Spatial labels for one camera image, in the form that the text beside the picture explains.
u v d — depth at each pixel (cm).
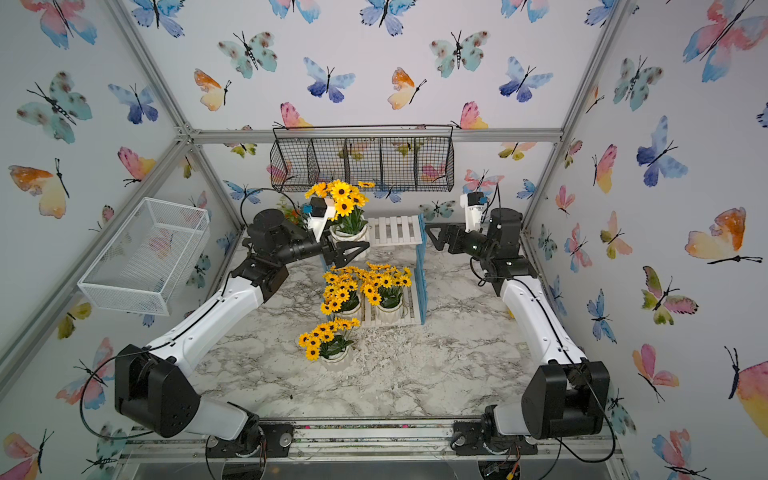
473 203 67
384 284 82
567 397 41
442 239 68
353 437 75
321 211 59
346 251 63
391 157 96
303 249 63
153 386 41
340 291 79
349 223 65
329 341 78
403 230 83
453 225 67
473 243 67
